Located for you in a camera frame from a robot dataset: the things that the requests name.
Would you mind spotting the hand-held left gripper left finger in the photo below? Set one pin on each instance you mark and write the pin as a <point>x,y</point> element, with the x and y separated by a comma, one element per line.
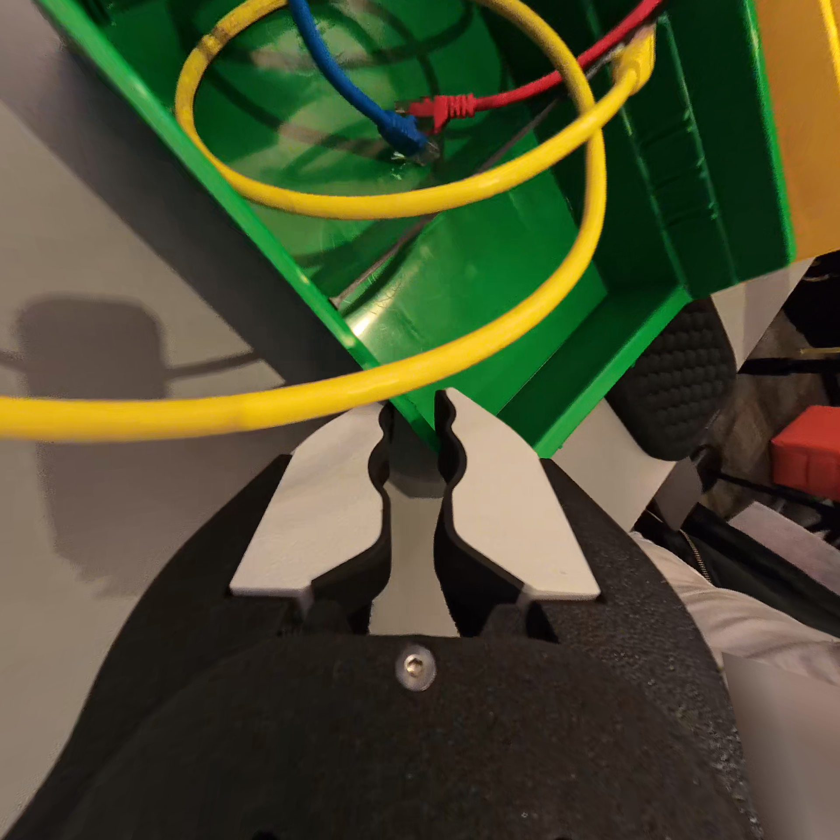
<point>321,512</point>

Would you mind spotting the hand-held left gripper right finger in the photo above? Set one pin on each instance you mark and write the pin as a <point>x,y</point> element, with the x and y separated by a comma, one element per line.
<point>512,512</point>

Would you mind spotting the green plastic bin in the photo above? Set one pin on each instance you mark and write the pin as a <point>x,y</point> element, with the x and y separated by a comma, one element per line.
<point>459,282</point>

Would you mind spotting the yellow plastic bin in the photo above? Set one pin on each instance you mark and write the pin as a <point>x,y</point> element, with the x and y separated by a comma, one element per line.
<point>807,98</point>

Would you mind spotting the black textured armrest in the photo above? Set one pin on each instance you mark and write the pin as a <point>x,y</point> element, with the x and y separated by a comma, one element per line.
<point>676,374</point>

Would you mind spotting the person's white clothing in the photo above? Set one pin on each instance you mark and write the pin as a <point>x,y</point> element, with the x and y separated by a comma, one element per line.
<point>754,623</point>

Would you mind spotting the clear bin divider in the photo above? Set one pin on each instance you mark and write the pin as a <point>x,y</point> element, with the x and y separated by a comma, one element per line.
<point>420,228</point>

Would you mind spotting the red box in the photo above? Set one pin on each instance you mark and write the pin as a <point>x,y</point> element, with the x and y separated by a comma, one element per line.
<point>810,453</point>

